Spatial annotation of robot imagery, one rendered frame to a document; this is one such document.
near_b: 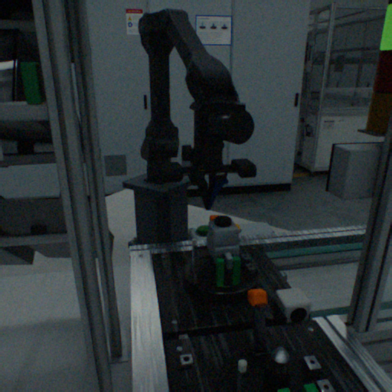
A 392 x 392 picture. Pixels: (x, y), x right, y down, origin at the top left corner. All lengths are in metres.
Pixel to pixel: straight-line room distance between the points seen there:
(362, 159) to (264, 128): 3.31
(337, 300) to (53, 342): 0.55
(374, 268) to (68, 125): 0.44
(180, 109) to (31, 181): 1.68
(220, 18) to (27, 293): 3.14
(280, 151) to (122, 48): 1.97
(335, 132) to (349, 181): 4.34
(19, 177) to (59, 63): 3.50
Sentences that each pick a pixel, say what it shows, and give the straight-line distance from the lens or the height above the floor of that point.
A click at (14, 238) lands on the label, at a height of 1.11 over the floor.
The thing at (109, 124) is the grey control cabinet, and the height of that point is 0.84.
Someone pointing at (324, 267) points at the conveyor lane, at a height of 0.92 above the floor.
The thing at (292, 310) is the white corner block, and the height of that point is 0.98.
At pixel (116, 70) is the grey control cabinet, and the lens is 3.46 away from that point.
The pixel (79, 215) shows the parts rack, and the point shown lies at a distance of 0.32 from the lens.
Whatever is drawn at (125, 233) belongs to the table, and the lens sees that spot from 1.08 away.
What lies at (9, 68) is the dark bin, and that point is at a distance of 0.36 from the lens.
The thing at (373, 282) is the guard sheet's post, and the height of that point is 1.05.
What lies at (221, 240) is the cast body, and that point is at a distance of 0.57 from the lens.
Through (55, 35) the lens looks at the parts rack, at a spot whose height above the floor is 1.36.
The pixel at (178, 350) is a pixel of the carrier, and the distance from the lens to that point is 0.51.
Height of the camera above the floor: 1.33
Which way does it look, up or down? 22 degrees down
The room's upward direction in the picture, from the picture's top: straight up
